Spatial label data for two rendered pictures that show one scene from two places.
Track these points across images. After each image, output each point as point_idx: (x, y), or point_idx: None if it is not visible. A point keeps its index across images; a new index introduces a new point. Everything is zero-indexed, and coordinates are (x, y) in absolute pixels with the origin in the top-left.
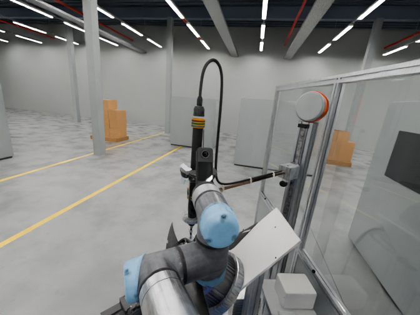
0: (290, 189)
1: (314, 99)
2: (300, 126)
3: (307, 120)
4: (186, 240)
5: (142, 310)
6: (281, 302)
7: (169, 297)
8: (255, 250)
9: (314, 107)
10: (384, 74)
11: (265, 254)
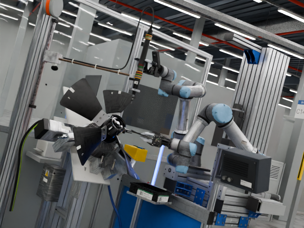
0: (41, 72)
1: (61, 2)
2: (56, 21)
3: (55, 16)
4: (116, 114)
5: (191, 91)
6: (59, 156)
7: (189, 86)
8: None
9: (59, 8)
10: (83, 1)
11: None
